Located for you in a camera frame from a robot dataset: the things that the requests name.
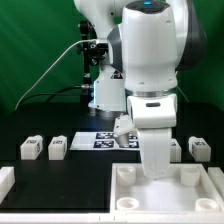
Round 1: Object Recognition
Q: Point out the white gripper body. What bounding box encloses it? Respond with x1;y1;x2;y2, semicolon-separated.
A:
127;94;177;179

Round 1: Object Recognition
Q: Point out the white square tabletop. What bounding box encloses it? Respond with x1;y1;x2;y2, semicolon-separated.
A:
110;163;224;213

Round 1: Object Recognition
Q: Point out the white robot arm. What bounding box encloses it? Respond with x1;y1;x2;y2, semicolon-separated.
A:
74;0;206;178

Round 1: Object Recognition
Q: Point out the white sheet with fiducial tags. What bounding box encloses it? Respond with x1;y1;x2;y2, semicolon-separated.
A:
70;132;139;151

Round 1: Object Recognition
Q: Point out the white L-shaped obstacle fence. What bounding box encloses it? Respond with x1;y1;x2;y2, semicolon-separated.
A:
0;166;224;224

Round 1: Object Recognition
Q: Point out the black cable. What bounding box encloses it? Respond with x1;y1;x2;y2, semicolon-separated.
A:
19;85;94;108

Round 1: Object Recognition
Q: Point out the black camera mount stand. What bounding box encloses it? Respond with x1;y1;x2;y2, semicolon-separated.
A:
77;20;108;103

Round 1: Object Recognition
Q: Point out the grey cable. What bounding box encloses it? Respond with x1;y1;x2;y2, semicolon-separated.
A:
14;38;98;111

